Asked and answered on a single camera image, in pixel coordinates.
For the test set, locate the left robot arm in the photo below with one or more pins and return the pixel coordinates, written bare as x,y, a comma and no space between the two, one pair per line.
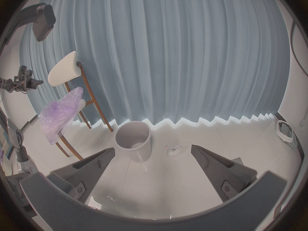
18,138

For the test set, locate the white plastic basin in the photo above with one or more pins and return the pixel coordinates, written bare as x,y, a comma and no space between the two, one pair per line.
279,131

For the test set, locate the crumpled white paper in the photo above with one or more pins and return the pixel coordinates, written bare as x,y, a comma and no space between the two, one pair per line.
174,150

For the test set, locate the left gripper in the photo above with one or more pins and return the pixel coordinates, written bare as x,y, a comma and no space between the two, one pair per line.
27,83

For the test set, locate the white trash bin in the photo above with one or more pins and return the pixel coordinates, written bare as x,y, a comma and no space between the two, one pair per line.
142,153

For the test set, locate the purple plastic bag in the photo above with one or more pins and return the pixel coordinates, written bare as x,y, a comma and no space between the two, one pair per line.
57,114

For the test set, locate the pale blue curtain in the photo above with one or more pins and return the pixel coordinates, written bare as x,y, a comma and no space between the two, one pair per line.
168,56

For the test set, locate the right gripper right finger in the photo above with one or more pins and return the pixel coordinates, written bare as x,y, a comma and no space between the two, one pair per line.
221,174

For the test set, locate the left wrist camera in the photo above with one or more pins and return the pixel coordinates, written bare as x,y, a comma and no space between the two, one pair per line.
23,70

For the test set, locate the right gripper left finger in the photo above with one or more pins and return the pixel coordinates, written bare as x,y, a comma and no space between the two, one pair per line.
86,174

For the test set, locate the white padded wooden chair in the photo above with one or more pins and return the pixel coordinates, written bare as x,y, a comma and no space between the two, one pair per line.
63,71

